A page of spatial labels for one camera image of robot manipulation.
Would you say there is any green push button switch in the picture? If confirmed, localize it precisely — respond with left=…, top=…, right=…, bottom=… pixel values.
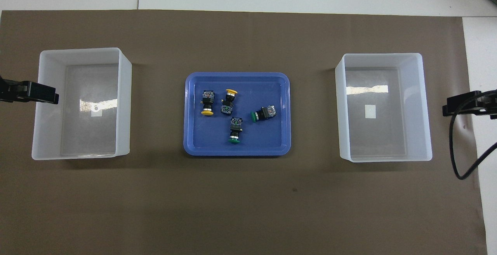
left=228, top=116, right=243, bottom=145
left=250, top=105, right=277, bottom=124

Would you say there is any translucent white plastic box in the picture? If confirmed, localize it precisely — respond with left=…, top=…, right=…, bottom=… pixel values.
left=335, top=53, right=433, bottom=163
left=32, top=47, right=132, bottom=161

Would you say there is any brown table mat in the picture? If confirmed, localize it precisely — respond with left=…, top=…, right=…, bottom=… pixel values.
left=0, top=10, right=488, bottom=255

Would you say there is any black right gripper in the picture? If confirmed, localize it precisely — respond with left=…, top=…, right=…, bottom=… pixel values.
left=443, top=90, right=497, bottom=119

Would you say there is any yellow push button switch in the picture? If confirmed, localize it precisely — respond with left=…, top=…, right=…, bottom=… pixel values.
left=200, top=89, right=216, bottom=116
left=221, top=88, right=238, bottom=116

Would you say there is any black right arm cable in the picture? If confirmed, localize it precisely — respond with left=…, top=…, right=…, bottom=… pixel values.
left=449, top=90, right=497, bottom=180

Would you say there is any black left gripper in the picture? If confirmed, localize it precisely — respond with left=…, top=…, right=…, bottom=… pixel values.
left=0, top=76, right=59, bottom=105

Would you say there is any blue plastic tray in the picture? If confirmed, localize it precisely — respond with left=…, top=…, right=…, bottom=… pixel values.
left=183, top=72, right=292, bottom=157

